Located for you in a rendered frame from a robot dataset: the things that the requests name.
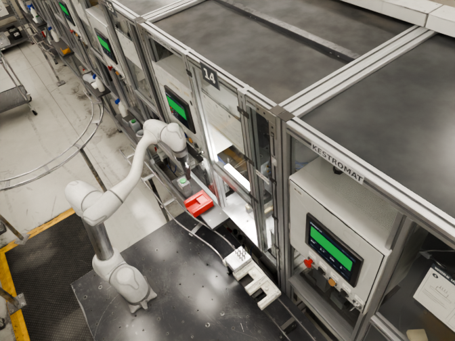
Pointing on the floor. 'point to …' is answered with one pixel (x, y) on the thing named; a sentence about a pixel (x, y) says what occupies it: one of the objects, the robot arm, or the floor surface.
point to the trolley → (16, 96)
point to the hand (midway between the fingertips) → (187, 175)
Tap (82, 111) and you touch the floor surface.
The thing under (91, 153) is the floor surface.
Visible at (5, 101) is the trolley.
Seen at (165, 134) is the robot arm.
